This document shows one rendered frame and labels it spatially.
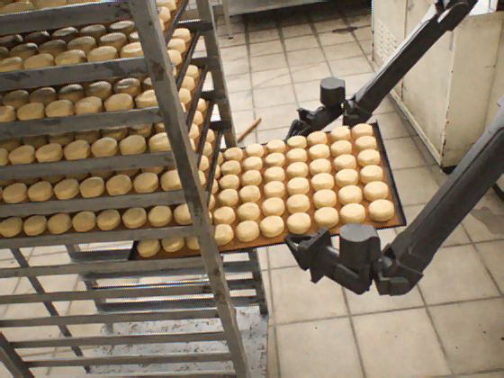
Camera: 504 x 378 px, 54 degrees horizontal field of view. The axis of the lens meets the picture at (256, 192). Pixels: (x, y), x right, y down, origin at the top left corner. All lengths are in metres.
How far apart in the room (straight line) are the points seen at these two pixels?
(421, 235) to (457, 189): 0.10
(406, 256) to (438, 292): 1.24
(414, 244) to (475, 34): 1.55
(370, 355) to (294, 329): 0.30
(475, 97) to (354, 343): 1.24
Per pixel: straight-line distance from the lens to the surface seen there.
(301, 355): 1.93
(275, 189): 1.14
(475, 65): 2.40
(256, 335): 1.82
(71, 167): 0.98
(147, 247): 1.12
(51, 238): 1.12
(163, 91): 0.80
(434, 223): 0.89
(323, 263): 0.94
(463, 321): 2.06
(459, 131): 2.54
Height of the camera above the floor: 1.62
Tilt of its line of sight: 38 degrees down
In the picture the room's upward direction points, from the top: 10 degrees counter-clockwise
